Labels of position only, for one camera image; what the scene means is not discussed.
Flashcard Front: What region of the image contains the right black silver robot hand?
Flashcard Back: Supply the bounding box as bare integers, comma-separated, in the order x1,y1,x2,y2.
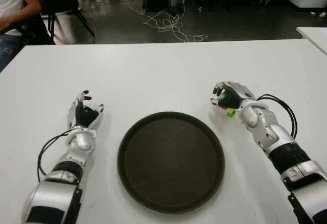
209,81,256,110

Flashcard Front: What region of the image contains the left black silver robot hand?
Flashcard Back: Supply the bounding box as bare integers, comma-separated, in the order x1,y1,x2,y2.
66,90,104,130

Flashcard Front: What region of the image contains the multicoloured Rubik's cube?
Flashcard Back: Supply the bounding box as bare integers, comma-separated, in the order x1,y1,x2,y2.
221,91,237,119

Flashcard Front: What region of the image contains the dark brown round plate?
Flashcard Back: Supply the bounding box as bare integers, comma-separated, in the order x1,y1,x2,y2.
116,111,226,215

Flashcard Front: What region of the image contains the white side table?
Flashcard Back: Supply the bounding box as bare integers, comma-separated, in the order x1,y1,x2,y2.
296,26,327,56

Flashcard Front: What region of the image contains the black office chair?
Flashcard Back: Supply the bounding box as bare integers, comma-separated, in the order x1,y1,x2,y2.
33,0,97,45

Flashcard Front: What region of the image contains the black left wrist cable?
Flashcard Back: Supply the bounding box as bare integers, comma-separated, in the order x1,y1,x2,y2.
37,129,76,181

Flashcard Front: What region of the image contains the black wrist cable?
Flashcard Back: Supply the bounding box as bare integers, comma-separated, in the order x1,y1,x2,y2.
255,93,298,140
37,129,76,181

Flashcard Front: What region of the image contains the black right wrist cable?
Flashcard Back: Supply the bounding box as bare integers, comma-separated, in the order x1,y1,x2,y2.
255,93,298,140

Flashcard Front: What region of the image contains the tangled white floor cable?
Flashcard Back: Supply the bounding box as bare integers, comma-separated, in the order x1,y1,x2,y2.
127,2,209,43

